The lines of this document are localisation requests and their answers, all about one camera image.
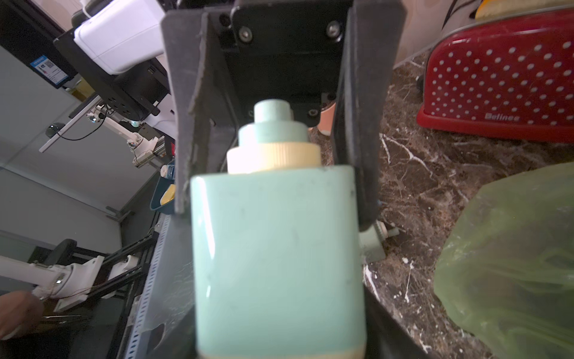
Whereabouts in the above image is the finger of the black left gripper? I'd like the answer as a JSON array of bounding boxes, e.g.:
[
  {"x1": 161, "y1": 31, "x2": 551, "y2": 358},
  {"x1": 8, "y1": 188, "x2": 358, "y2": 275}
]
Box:
[
  {"x1": 333, "y1": 1, "x2": 407, "y2": 231},
  {"x1": 161, "y1": 9, "x2": 238, "y2": 215}
]

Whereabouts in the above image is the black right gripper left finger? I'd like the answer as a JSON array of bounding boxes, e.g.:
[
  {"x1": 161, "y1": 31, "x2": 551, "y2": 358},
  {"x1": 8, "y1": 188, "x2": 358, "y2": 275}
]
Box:
[{"x1": 146, "y1": 309, "x2": 197, "y2": 359}]

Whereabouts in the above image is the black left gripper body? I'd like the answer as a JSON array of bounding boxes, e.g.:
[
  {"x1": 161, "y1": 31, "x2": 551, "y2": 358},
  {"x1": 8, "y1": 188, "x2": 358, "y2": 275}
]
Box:
[{"x1": 206, "y1": 1, "x2": 353, "y2": 127}]

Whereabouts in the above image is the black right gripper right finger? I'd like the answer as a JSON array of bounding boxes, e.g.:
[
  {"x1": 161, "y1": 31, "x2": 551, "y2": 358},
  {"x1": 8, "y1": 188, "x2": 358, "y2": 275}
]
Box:
[{"x1": 364, "y1": 287, "x2": 429, "y2": 359}]

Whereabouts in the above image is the light green pencil sharpener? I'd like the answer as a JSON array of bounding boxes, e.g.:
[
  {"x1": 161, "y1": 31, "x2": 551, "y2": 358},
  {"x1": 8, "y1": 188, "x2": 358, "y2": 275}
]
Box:
[{"x1": 190, "y1": 100, "x2": 367, "y2": 358}]

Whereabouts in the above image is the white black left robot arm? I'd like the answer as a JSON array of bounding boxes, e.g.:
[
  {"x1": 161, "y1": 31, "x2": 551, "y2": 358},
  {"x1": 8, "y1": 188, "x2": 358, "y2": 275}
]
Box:
[{"x1": 54, "y1": 1, "x2": 406, "y2": 230}]

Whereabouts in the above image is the sage green pencil sharpener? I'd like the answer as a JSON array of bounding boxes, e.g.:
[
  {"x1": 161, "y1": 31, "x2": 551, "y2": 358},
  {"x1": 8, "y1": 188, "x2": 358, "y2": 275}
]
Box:
[{"x1": 360, "y1": 221, "x2": 400, "y2": 264}]

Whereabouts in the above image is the brown tape roll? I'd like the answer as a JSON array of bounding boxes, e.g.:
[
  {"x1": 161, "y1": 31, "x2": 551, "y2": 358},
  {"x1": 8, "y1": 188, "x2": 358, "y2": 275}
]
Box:
[{"x1": 317, "y1": 103, "x2": 336, "y2": 136}]

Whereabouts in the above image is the green plastic bin liner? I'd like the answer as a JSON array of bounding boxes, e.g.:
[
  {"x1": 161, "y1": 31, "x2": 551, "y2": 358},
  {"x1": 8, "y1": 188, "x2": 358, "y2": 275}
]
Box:
[{"x1": 433, "y1": 163, "x2": 573, "y2": 358}]

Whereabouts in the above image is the red plastic basket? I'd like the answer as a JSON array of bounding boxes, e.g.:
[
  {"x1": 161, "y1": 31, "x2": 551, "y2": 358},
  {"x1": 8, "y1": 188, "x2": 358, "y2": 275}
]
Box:
[{"x1": 416, "y1": 5, "x2": 573, "y2": 144}]

